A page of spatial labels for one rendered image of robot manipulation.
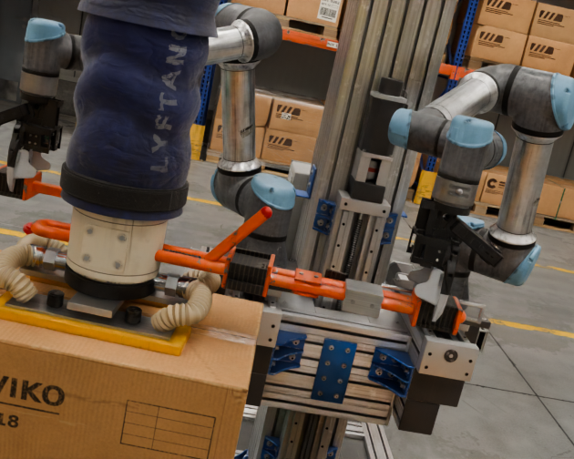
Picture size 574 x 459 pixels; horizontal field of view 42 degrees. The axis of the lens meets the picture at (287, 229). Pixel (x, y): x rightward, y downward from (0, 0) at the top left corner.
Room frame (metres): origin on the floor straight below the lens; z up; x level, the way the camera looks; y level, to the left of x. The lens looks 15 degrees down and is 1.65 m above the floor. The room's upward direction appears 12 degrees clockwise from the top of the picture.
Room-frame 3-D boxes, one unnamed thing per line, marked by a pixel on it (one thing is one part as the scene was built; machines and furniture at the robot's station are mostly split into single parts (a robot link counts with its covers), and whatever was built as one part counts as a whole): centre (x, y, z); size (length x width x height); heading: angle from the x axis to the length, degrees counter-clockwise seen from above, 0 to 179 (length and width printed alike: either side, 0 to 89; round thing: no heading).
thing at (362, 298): (1.31, -0.16, 1.20); 0.07 x 0.07 x 0.04; 0
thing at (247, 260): (1.31, 0.05, 1.20); 0.10 x 0.08 x 0.06; 0
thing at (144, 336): (1.21, 0.30, 1.10); 0.34 x 0.10 x 0.05; 90
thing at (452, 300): (1.30, -0.30, 1.20); 0.08 x 0.07 x 0.05; 90
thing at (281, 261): (1.85, 0.05, 1.09); 0.15 x 0.15 x 0.10
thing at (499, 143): (1.41, -0.31, 1.50); 0.11 x 0.11 x 0.08; 62
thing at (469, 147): (1.32, -0.28, 1.50); 0.09 x 0.08 x 0.11; 152
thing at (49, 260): (1.31, 0.30, 1.14); 0.34 x 0.25 x 0.06; 90
